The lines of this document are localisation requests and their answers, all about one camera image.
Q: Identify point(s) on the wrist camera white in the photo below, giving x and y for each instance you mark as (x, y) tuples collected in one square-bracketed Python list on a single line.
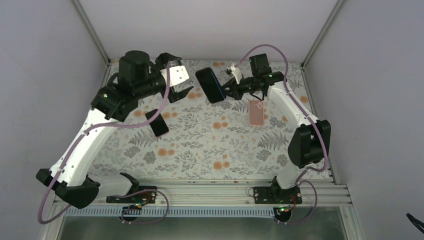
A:
[(234, 71), (178, 75)]

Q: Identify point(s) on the pink phone case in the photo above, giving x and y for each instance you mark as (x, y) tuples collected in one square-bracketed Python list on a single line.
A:
[(256, 113)]

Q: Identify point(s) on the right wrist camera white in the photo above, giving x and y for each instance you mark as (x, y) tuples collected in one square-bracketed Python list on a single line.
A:
[(234, 71)]

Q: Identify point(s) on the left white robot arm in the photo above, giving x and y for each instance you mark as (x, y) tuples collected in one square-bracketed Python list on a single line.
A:
[(137, 78)]

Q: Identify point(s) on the floral table mat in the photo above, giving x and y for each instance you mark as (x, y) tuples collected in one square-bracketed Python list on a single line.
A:
[(204, 141)]

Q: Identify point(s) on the aluminium mounting rail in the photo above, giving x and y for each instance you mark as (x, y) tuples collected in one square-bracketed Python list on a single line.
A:
[(223, 193)]

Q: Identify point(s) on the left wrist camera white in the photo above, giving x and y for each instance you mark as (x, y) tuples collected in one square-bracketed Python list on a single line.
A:
[(178, 75)]

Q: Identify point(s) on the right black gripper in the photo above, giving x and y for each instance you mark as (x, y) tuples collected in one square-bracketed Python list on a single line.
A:
[(233, 92)]

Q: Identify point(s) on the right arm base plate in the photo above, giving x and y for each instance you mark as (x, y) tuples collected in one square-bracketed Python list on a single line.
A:
[(275, 195)]

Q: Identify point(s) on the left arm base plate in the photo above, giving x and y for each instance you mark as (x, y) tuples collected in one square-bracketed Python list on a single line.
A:
[(145, 195)]

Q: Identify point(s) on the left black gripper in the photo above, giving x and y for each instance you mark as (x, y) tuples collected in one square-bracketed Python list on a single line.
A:
[(163, 59)]

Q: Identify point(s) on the black object at edge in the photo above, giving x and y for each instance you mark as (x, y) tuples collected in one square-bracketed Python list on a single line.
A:
[(416, 222)]

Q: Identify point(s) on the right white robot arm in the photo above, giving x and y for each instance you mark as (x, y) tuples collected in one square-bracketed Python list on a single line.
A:
[(308, 149)]

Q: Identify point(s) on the black phone case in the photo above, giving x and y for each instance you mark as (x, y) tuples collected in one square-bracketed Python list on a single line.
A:
[(218, 84)]

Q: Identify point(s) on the slotted cable duct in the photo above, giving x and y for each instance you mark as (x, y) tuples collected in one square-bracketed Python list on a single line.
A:
[(173, 211)]

